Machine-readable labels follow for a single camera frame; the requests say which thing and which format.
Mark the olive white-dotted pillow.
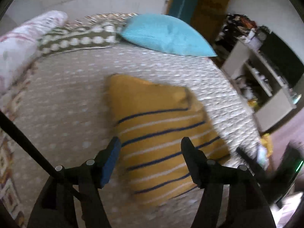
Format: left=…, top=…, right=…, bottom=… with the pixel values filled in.
left=38, top=21, right=123, bottom=57

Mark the yellow striped knit sweater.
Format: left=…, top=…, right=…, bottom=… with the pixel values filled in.
left=108, top=74, right=230, bottom=206

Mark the white shelf unit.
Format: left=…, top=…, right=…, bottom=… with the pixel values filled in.
left=221, top=32, right=303, bottom=132

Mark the turquoise pillow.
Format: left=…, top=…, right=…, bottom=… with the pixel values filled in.
left=120, top=14, right=217, bottom=57

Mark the grey white-dotted bedspread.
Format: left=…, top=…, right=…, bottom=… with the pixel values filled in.
left=0, top=13, right=269, bottom=228

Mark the brown wooden wardrobe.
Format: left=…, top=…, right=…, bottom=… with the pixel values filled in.
left=190, top=0, right=230, bottom=44

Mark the pink floral rolled blanket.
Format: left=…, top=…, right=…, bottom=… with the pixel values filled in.
left=1, top=10, right=68, bottom=93

